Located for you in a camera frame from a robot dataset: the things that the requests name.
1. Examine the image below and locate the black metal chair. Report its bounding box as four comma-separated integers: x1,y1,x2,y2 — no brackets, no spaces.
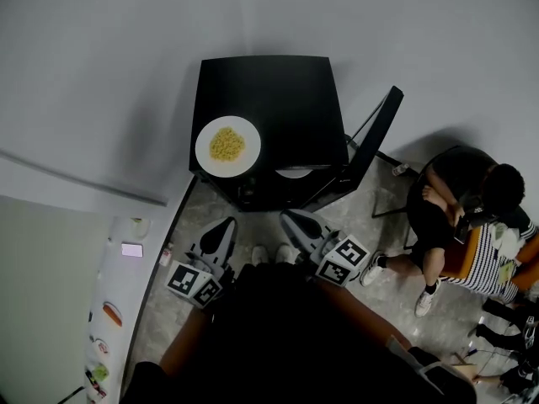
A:
371,149,422,252

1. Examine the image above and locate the black gear pile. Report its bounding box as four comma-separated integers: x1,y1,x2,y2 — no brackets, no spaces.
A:
467,296,539,395

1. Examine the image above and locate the toy hot dog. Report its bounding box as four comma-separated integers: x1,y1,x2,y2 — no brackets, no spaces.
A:
102,301,124,327

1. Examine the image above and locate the person's right forearm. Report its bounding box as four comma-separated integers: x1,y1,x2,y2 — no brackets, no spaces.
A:
313,278,412,353

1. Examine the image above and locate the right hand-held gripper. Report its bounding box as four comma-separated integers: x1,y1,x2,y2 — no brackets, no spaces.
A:
279,210,371,288

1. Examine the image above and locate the brown cardboard box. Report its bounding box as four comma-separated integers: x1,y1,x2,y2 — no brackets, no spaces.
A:
452,351,479,380

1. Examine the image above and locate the black shoulder pack white trim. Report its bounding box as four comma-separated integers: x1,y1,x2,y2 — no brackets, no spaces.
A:
385,334,477,395

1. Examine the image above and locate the black mini fridge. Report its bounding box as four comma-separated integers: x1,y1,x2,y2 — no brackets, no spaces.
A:
188,55,404,214

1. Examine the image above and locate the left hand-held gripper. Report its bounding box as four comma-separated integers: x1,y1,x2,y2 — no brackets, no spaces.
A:
165,216,238,310

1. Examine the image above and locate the white plate with noodles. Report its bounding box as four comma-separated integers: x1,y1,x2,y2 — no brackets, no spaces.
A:
195,114,262,179

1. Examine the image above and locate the white bowl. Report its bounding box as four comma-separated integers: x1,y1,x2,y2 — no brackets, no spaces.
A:
128,216,152,239

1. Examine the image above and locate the orange chair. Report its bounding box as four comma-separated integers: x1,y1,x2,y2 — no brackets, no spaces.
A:
440,225,483,279

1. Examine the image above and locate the white crumpled cloth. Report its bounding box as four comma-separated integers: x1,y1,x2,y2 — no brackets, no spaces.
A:
490,221,523,256

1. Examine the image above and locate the person's black clothing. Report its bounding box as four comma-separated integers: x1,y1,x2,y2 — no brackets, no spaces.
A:
125,261,477,404

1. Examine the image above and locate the red black can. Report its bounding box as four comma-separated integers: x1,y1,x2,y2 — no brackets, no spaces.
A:
85,368,106,400

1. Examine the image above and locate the person's right white shoe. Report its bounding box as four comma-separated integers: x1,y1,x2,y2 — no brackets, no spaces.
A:
275,242,296,264

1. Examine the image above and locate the grey green panel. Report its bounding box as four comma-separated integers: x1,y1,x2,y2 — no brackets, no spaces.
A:
0,194,115,404

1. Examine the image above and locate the person's left forearm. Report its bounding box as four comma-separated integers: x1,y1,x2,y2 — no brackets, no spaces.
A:
158,305,211,378

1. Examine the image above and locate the white plate with bun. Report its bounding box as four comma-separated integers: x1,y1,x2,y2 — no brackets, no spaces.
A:
275,167,315,180

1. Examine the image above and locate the small red label bottle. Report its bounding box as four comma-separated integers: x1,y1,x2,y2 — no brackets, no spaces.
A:
158,242,175,268

